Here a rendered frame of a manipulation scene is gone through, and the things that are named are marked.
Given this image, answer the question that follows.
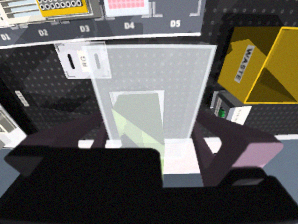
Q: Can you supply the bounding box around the white multi-trough reservoir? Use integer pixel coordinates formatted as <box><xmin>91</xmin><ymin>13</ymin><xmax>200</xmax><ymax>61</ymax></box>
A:
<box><xmin>0</xmin><ymin>0</ymin><xmax>57</xmax><ymax>25</ymax></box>

